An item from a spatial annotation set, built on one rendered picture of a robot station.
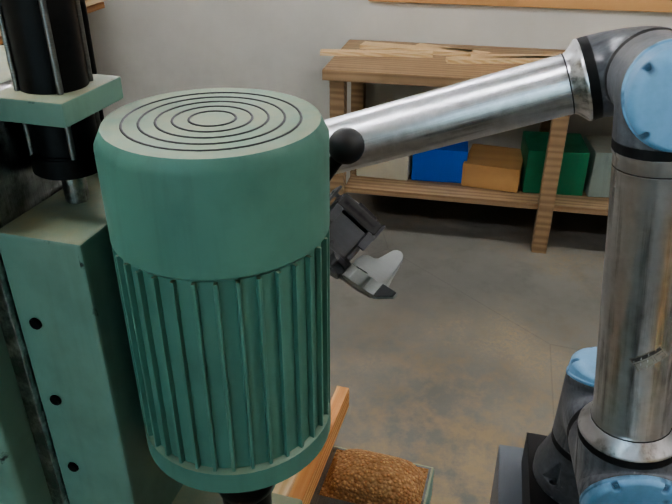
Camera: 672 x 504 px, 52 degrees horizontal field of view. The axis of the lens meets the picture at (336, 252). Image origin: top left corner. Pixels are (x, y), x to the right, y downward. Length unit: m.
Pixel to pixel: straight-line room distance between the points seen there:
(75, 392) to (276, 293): 0.23
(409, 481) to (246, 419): 0.47
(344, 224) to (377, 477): 0.39
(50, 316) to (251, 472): 0.21
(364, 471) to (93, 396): 0.47
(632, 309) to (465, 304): 2.10
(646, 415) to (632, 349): 0.11
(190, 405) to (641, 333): 0.64
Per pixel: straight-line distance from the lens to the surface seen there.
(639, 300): 0.98
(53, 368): 0.66
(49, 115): 0.56
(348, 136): 0.64
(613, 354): 1.04
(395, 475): 1.00
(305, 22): 3.92
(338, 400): 1.10
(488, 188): 3.54
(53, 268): 0.59
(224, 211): 0.47
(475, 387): 2.62
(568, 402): 1.30
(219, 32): 4.09
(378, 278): 0.74
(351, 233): 0.78
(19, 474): 0.73
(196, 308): 0.51
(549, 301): 3.16
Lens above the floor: 1.67
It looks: 29 degrees down
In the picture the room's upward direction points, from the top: straight up
